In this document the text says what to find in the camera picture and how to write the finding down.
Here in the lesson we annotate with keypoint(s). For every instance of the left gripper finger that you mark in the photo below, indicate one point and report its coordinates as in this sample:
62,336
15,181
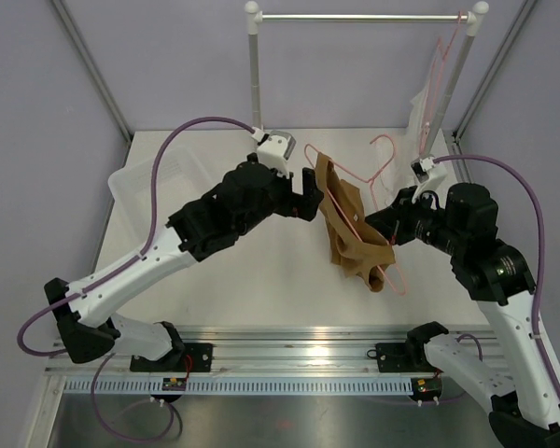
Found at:
308,181
304,207

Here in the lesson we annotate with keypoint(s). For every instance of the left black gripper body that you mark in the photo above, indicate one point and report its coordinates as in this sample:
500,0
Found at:
279,193

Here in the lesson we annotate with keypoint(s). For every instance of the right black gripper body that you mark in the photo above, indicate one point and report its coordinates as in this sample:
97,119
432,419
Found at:
419,219

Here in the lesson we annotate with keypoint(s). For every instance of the brown tank top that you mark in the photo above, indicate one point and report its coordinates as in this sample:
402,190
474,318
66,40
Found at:
354,245

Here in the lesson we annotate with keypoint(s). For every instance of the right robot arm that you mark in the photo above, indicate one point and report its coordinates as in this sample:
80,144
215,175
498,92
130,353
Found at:
522,411

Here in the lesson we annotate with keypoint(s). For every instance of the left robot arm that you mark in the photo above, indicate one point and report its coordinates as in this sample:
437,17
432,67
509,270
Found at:
86,311

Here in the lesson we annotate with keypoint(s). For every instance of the white plastic basket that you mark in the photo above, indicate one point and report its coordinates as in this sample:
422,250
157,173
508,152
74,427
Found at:
184,175

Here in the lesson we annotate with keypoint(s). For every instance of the white garment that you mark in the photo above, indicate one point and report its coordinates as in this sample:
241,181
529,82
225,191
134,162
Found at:
415,118

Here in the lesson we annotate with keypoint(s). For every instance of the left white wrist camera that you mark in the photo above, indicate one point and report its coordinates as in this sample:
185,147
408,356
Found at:
274,149

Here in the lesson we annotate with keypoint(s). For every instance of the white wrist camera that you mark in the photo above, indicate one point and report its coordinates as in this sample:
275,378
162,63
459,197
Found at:
274,149
429,175

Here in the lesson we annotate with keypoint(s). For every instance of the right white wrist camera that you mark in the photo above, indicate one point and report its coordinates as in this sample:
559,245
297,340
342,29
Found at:
429,175

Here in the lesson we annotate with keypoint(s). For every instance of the aluminium rail base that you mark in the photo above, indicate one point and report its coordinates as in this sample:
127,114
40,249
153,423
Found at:
297,351

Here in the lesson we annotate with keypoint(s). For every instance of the white slotted cable duct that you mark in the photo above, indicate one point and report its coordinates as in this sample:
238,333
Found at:
242,386

